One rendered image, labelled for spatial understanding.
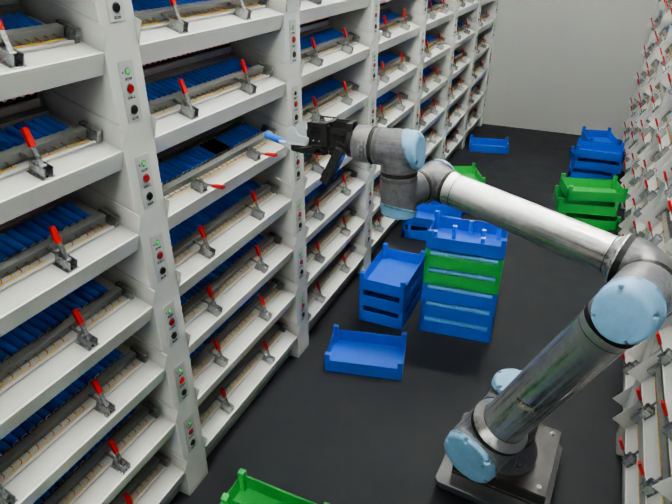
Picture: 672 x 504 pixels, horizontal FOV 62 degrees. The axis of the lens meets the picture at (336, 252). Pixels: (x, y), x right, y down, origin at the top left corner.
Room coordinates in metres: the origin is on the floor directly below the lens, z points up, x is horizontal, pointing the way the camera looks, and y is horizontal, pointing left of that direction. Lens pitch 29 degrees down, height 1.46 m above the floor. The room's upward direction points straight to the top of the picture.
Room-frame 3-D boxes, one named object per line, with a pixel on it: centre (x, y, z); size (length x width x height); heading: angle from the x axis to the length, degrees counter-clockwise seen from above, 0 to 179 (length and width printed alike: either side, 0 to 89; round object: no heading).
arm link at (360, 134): (1.31, -0.07, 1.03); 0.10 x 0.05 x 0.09; 154
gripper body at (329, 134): (1.35, 0.01, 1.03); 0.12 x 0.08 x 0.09; 64
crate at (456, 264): (1.98, -0.53, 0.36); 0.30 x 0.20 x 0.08; 72
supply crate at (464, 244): (1.98, -0.53, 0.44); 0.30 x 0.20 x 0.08; 72
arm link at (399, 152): (1.28, -0.15, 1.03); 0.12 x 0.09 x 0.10; 64
